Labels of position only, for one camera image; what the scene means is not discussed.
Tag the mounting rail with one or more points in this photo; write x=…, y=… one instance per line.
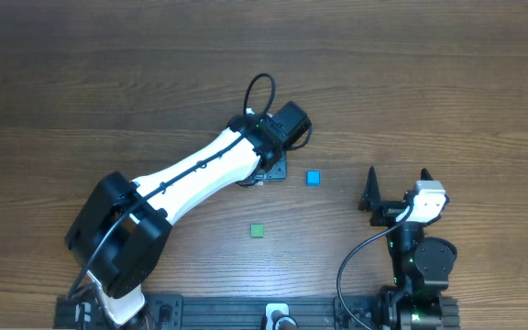
x=245, y=314

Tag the blue cube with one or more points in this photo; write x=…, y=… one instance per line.
x=313, y=178

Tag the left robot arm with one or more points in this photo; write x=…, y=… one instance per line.
x=200, y=176

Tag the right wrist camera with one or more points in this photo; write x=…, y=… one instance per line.
x=426, y=199

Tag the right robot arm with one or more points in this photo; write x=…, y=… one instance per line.
x=422, y=261

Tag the green cube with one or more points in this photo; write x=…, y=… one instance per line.
x=257, y=230

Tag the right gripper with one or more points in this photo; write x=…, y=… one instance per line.
x=385, y=213

